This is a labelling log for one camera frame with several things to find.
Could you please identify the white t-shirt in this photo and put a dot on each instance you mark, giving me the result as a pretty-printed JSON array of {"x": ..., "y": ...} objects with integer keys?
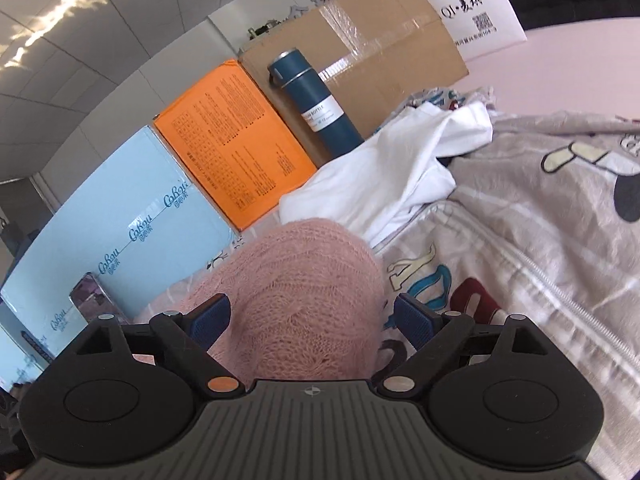
[{"x": 372, "y": 189}]

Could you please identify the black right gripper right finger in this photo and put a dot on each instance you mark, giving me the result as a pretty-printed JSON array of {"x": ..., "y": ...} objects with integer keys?
[{"x": 438, "y": 340}]

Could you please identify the white shopping bag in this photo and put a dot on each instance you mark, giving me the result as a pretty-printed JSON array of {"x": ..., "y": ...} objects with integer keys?
[{"x": 480, "y": 27}]

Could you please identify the smartphone with lit screen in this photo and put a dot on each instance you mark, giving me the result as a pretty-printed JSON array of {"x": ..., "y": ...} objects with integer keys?
[{"x": 91, "y": 300}]

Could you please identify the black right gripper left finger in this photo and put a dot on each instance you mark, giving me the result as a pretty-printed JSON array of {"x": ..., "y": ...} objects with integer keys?
[{"x": 184, "y": 341}]

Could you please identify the brown cardboard box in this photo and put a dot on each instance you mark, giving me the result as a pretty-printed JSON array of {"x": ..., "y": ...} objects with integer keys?
[{"x": 372, "y": 54}]

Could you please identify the pink knitted sweater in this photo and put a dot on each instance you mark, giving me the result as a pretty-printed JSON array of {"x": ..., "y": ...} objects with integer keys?
[{"x": 307, "y": 302}]

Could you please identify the dark blue vacuum bottle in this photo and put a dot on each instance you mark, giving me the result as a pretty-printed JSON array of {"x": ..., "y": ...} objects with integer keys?
[{"x": 292, "y": 74}]

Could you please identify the light blue cardboard box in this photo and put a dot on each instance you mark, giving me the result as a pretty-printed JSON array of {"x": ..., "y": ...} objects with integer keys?
[{"x": 137, "y": 225}]

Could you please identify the cartoon patterned grey bedsheet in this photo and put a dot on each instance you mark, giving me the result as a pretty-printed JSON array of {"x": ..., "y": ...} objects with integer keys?
[{"x": 543, "y": 222}]

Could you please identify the orange cardboard box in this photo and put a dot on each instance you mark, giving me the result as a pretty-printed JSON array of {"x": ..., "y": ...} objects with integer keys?
[{"x": 235, "y": 145}]

